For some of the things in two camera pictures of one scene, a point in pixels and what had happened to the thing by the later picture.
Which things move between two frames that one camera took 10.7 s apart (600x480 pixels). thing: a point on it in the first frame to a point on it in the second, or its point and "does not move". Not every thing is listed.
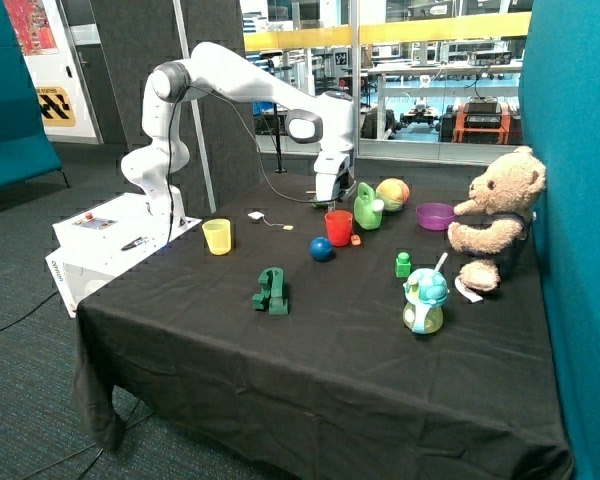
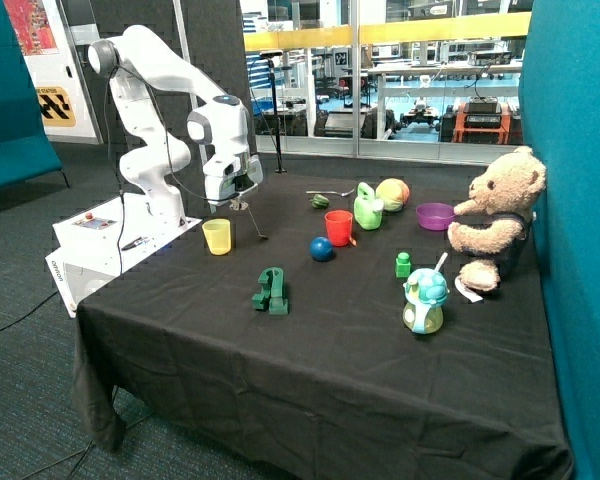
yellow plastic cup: (218, 235) does not move
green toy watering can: (367, 209) does not move
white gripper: (335, 174) to (226, 178)
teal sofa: (15, 146) does not move
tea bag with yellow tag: (258, 215) to (244, 206)
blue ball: (321, 248) does not move
